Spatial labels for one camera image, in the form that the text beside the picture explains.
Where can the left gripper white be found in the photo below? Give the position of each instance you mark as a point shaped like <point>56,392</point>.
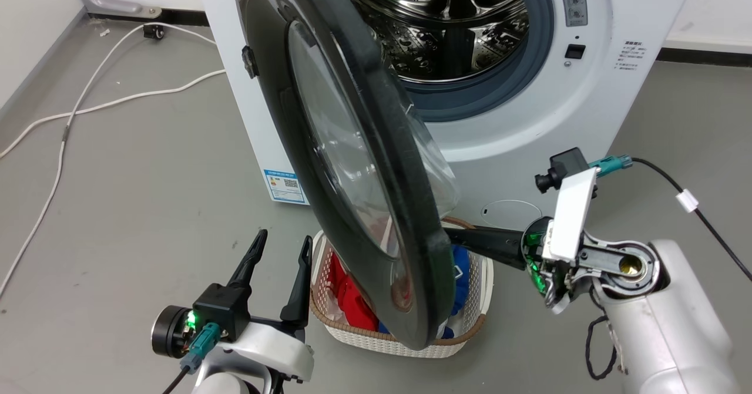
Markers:
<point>276,350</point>

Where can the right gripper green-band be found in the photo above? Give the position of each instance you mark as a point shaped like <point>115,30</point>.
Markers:
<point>537,273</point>

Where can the black round washing machine door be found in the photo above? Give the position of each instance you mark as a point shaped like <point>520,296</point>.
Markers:
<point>411,206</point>

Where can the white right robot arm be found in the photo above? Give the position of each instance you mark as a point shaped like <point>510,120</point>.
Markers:
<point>664,329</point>

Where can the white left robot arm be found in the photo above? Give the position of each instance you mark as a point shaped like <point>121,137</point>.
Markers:
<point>226,384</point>

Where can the white front-load washing machine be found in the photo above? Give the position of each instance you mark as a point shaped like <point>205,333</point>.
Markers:
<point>529,130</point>

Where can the grey rubber door gasket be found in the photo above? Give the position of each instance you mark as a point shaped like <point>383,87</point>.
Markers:
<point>529,65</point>

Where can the black door latch socket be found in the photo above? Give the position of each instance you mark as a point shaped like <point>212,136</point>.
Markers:
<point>575,51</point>

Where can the round filter access cover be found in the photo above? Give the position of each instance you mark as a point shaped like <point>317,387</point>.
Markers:
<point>511,215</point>

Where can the blue garment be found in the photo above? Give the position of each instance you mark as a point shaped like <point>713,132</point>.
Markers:
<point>461,276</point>

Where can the red garment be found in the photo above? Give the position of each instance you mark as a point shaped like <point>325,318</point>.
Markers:
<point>352,300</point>

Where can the blue white energy label sticker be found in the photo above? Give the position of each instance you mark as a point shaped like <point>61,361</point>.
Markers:
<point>285,185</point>

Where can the white woven laundry basket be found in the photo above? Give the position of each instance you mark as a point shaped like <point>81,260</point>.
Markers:
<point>376,341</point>

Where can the perforated steel washer drum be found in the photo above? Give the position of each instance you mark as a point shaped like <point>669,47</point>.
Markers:
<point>446,24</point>

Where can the small black floor plug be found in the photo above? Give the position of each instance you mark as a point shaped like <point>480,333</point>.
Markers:
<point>154,31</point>

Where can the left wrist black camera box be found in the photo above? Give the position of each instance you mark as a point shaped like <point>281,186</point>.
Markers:
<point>223,309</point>

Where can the right wrist white camera bracket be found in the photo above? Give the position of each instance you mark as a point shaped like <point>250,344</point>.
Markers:
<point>571,215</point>

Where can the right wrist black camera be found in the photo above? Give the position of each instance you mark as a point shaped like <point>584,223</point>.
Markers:
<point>567,165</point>

